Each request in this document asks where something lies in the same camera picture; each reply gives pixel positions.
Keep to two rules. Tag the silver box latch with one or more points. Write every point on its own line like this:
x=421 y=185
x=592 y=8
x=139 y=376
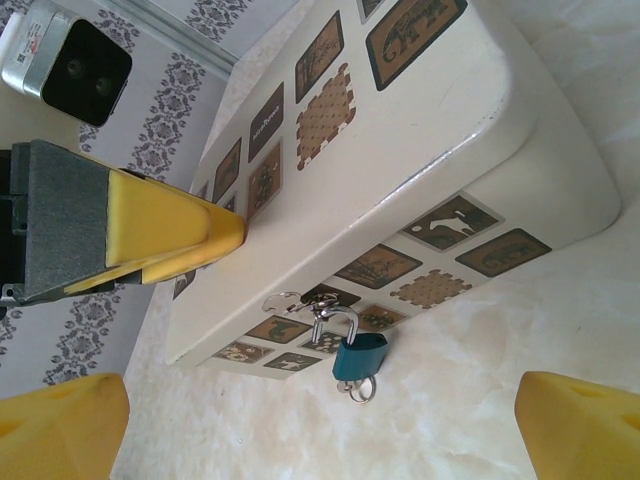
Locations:
x=280 y=302

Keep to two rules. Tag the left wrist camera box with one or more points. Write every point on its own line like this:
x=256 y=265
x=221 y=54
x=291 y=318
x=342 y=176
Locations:
x=60 y=55

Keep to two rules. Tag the white patterned tin box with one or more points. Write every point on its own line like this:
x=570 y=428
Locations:
x=400 y=150

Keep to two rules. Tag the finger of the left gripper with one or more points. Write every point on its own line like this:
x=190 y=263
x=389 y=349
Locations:
x=150 y=272
x=150 y=220

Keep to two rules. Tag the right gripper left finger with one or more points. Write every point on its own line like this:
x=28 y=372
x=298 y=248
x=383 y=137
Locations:
x=60 y=430

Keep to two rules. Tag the blue padlock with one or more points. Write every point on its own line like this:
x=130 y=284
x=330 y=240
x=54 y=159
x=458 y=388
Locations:
x=360 y=357

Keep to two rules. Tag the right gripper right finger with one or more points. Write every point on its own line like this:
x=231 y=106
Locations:
x=585 y=430

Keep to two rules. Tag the aluminium frame post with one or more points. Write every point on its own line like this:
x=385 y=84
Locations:
x=200 y=45

